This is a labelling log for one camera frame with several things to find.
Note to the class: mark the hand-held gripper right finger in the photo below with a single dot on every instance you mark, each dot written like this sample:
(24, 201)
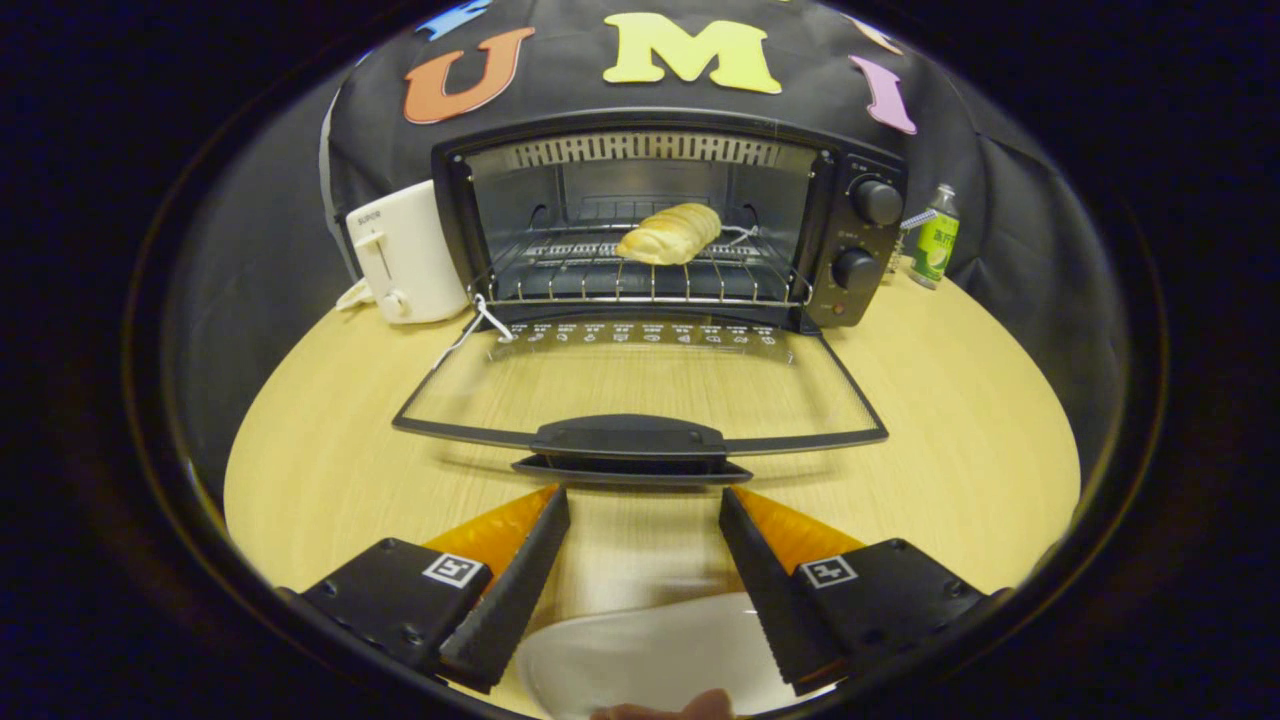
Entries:
(775, 600)

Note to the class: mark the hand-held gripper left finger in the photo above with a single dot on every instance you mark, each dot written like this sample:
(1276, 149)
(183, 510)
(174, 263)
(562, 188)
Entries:
(515, 595)

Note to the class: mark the black toaster oven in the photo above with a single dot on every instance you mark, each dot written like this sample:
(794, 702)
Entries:
(630, 438)

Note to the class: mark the yellow bread roll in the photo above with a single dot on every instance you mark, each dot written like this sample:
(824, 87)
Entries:
(670, 235)

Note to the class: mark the white pop-up toaster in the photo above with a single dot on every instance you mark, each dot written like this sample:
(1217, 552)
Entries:
(410, 260)

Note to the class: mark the white square plate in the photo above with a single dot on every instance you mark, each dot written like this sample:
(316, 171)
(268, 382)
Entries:
(640, 650)

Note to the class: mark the green drink bottle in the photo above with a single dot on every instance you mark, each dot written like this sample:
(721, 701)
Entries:
(935, 245)

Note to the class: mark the striped straw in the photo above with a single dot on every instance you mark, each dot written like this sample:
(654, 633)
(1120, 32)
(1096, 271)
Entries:
(918, 219)

